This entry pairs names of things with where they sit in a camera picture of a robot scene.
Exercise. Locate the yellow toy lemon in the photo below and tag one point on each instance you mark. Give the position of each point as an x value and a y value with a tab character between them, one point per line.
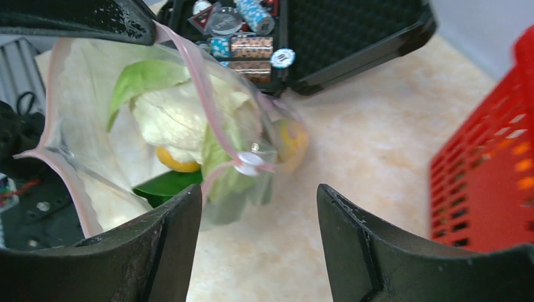
166	159

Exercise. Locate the red plastic basket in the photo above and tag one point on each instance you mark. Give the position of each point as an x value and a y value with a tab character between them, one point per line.
481	181

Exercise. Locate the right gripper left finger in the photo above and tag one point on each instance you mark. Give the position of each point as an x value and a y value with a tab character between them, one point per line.
149	258

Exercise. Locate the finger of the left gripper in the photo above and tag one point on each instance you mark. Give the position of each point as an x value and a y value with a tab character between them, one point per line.
115	20

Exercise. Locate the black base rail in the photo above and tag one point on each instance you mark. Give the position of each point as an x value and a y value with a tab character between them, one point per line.
44	217

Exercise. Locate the clear zip top bag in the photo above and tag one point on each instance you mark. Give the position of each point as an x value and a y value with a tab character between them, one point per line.
127	125

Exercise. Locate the black poker chip case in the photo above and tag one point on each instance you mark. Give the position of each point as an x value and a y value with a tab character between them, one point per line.
333	40

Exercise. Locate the white green toy leek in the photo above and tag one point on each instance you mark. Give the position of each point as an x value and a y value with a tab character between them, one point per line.
161	188

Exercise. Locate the yellow green toy fruit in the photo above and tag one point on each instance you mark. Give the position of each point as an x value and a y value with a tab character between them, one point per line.
293	144

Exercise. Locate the red triangle card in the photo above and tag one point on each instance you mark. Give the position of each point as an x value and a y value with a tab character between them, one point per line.
202	13

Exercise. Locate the toy cauliflower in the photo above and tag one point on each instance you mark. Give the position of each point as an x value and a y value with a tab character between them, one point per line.
164	102

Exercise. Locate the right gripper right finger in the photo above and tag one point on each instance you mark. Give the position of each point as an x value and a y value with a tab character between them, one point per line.
369	259

